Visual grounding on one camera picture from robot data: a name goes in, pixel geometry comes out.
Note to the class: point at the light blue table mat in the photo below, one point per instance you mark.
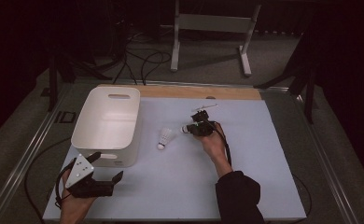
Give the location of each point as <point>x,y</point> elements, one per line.
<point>170,186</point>

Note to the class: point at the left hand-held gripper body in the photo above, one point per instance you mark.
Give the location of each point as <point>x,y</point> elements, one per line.
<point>80,171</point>

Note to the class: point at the white metal stand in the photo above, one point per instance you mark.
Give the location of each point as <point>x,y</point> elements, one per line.
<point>214,22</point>

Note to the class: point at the black stand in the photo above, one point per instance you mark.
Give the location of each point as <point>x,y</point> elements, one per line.
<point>52,87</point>
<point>309,99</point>

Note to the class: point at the person's right hand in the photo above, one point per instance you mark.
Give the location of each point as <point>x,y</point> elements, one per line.
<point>216,144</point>

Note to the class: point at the white plastic bin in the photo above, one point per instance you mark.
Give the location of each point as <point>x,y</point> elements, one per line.
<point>105,124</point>

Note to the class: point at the metal floor rail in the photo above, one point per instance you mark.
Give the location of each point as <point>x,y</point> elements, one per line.
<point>24,155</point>
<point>177,83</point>
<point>326,161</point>

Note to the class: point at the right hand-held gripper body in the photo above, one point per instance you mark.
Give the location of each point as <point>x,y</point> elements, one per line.
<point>205,127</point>

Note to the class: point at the person's left hand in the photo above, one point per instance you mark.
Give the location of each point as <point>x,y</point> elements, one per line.
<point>74,208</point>

